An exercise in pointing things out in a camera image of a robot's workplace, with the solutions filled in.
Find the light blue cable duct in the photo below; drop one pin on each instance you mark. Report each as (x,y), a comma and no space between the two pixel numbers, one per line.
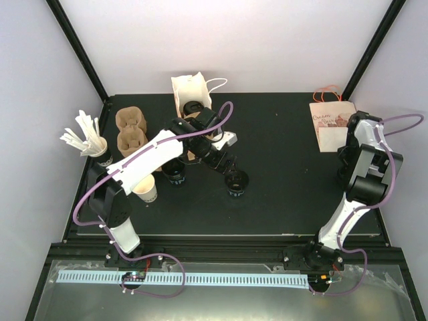
(188,279)

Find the black frame post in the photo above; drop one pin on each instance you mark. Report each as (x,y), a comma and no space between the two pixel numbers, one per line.
(66,26)
(374,44)

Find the black right frame post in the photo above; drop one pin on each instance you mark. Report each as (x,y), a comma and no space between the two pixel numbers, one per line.
(374,44)

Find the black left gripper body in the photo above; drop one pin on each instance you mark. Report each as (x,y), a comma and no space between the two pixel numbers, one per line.
(227,165)

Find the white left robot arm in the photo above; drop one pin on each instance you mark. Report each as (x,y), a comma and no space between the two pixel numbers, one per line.
(110,187)

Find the printed paper bag orange handles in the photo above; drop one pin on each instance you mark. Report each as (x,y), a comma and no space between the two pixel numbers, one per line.
(330,115)

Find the stack of pulp cup carriers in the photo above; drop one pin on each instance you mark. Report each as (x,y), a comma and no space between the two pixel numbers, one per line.
(132,130)

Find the stack of black cup lids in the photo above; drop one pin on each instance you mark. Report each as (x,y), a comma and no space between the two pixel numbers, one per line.
(174,171)

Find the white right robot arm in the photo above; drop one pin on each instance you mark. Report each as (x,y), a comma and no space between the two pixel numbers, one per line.
(368,174)

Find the cup of white wrapped stirrers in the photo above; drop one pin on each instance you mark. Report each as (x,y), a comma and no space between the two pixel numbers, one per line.
(93,145)

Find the black lid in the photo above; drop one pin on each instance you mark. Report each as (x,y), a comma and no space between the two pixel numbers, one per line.
(192,107)

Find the white paper coffee cup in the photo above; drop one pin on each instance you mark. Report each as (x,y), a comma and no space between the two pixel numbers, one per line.
(146,189)

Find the black left frame post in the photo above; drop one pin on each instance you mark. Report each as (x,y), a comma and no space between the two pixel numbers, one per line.
(66,26)

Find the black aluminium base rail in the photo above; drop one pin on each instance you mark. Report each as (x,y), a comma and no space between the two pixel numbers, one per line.
(292,253)

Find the brown paper takeout bag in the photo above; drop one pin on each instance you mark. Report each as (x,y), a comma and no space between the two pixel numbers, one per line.
(187,88)

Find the black paper coffee cup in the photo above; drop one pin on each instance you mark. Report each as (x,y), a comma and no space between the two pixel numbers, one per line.
(236,182)

